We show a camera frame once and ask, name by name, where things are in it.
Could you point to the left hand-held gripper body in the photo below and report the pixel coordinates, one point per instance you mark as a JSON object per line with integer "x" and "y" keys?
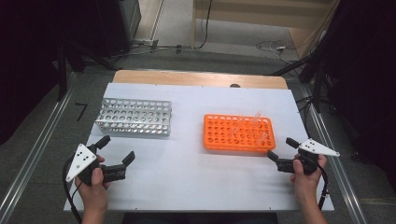
{"x": 81, "y": 160}

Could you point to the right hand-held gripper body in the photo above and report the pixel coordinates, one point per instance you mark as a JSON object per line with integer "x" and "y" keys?
{"x": 314, "y": 146}

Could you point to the silver metal test tube rack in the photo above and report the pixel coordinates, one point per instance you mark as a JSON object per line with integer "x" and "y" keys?
{"x": 134, "y": 127}

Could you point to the orange plastic test tube rack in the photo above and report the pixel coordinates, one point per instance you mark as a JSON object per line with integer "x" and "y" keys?
{"x": 224, "y": 146}

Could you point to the person's left hand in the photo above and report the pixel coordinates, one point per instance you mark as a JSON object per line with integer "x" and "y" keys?
{"x": 93, "y": 193}

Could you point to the person's right hand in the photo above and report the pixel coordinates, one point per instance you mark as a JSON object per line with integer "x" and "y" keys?
{"x": 306, "y": 185}

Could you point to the white board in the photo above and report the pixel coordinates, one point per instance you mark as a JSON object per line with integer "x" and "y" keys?
{"x": 186, "y": 174}

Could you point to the black metal stand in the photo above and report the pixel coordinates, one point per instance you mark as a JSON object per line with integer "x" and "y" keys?
{"x": 317, "y": 81}
{"x": 62, "y": 71}

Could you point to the dark curtain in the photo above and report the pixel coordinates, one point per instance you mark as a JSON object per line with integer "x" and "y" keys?
{"x": 28, "y": 62}
{"x": 367, "y": 77}

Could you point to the wooden table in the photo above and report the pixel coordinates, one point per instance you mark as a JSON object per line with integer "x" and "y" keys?
{"x": 186, "y": 77}

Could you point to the dark cabinet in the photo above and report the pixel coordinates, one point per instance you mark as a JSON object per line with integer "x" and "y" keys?
{"x": 121, "y": 25}

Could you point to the aluminium floor rail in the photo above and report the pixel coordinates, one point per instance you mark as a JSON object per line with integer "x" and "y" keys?
{"x": 37, "y": 149}
{"x": 337, "y": 161}

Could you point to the light wooden furniture frame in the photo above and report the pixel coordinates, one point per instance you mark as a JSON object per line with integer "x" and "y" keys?
{"x": 249, "y": 20}

